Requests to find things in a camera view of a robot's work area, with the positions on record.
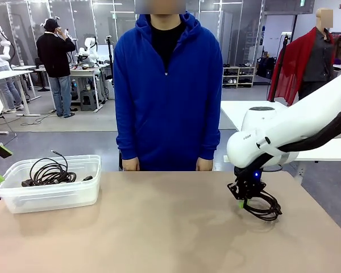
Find white rounded table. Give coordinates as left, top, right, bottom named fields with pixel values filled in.
left=221, top=100, right=341, bottom=171

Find black tripod pole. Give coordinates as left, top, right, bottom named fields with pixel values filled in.
left=268, top=32, right=291, bottom=103

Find person's right hand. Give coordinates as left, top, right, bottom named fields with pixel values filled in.
left=122, top=157, right=140, bottom=172

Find thin black USB cable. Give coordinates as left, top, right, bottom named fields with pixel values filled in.
left=243, top=190, right=283, bottom=222

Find long white table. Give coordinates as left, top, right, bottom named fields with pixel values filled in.
left=0, top=69, right=42, bottom=117

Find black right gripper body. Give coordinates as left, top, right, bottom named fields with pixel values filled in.
left=234, top=167, right=267, bottom=200

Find clear plastic storage box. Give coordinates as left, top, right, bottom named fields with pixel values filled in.
left=0, top=154, right=102, bottom=214

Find person in gray hoodie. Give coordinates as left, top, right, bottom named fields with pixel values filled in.
left=0, top=39, right=25, bottom=114

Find man in black jacket jeans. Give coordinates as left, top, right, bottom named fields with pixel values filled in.
left=36, top=18, right=77, bottom=118

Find red shawl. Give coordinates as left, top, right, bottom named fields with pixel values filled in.
left=267, top=27, right=335, bottom=106

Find person's right forearm blue sleeve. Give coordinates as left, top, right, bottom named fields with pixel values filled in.
left=115, top=113, right=140, bottom=160

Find black USB cable gray strap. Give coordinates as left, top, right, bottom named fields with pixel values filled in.
left=30, top=150, right=77, bottom=185

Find gray workbench desk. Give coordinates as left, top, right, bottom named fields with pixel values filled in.
left=69, top=67, right=105, bottom=113

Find black bags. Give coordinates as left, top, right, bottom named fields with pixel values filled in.
left=256, top=55, right=276, bottom=80

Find gray step stool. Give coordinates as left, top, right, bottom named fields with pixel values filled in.
left=80, top=90, right=98, bottom=112

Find small white background robot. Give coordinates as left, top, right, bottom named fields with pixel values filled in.
left=78, top=36, right=100, bottom=64

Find person's left hand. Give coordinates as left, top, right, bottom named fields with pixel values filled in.
left=196, top=157, right=214, bottom=172

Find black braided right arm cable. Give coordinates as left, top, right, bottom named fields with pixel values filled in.
left=251, top=109, right=341, bottom=171

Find wooden shoe rack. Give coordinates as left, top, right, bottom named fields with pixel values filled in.
left=223, top=65, right=256, bottom=89

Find person's left forearm blue sleeve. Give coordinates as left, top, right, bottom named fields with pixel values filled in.
left=197, top=113, right=222, bottom=160

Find black camera stand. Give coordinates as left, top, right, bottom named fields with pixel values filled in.
left=105, top=35, right=117, bottom=86

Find person in blue hoodie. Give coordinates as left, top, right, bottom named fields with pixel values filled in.
left=113, top=0, right=224, bottom=172

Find mannequin in dark clothes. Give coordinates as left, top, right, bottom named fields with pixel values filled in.
left=297, top=7, right=336, bottom=99

